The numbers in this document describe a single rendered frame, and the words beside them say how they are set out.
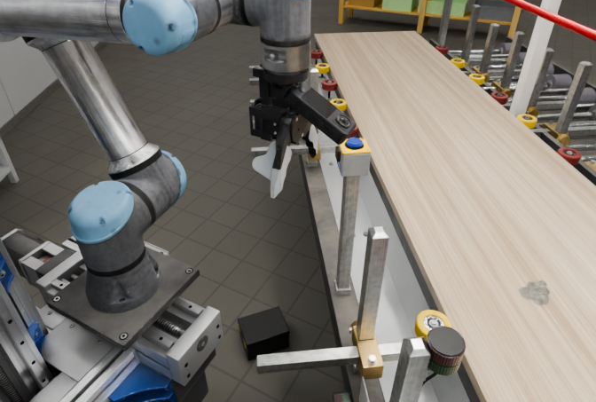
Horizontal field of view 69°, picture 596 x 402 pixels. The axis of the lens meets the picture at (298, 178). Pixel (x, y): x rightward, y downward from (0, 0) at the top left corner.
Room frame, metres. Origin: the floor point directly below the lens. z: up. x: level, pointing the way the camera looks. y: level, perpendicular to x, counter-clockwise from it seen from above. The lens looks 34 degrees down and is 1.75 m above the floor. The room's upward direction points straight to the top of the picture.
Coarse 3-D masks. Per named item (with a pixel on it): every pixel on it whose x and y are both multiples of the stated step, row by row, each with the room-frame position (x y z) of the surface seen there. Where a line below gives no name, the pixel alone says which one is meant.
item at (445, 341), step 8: (440, 328) 0.45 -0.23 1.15; (448, 328) 0.45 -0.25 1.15; (432, 336) 0.44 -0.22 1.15; (440, 336) 0.44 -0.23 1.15; (448, 336) 0.44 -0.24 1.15; (456, 336) 0.44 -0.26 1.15; (432, 344) 0.42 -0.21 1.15; (440, 344) 0.42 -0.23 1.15; (448, 344) 0.42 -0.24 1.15; (456, 344) 0.42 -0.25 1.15; (440, 352) 0.41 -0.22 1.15; (448, 352) 0.41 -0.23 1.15; (456, 352) 0.41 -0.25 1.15; (432, 376) 0.43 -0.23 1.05
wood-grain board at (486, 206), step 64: (384, 64) 2.43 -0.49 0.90; (448, 64) 2.43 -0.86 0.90; (384, 128) 1.64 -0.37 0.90; (448, 128) 1.64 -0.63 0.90; (512, 128) 1.64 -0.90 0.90; (448, 192) 1.18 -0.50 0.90; (512, 192) 1.18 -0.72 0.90; (576, 192) 1.18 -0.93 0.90; (448, 256) 0.87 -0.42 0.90; (512, 256) 0.87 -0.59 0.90; (576, 256) 0.87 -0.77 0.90; (512, 320) 0.66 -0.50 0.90; (576, 320) 0.66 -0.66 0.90; (512, 384) 0.50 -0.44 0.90; (576, 384) 0.50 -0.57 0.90
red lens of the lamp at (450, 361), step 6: (426, 342) 0.44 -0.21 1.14; (432, 348) 0.42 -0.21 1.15; (432, 354) 0.41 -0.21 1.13; (438, 354) 0.41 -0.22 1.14; (462, 354) 0.41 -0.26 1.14; (438, 360) 0.41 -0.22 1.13; (444, 360) 0.40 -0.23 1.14; (450, 360) 0.40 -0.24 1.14; (456, 360) 0.40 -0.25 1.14; (444, 366) 0.40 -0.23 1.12; (450, 366) 0.40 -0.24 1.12
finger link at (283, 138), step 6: (288, 126) 0.61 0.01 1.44; (282, 132) 0.61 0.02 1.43; (288, 132) 0.61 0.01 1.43; (276, 138) 0.60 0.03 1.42; (282, 138) 0.60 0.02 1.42; (288, 138) 0.61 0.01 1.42; (276, 144) 0.60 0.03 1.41; (282, 144) 0.59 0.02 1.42; (288, 144) 0.61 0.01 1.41; (276, 150) 0.59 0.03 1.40; (282, 150) 0.59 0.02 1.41; (276, 156) 0.60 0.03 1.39; (282, 156) 0.59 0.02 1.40; (276, 162) 0.59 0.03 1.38; (282, 162) 0.59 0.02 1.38; (276, 168) 0.58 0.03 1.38
